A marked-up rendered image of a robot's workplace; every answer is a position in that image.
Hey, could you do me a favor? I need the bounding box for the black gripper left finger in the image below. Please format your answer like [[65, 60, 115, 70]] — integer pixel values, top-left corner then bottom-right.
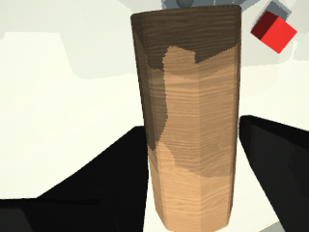
[[0, 125, 150, 232]]

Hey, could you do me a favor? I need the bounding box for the red block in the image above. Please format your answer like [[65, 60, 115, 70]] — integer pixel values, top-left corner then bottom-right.
[[250, 11, 297, 54]]

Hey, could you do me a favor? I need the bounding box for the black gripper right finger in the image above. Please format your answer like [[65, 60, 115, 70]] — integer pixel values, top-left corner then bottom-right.
[[239, 115, 309, 232]]

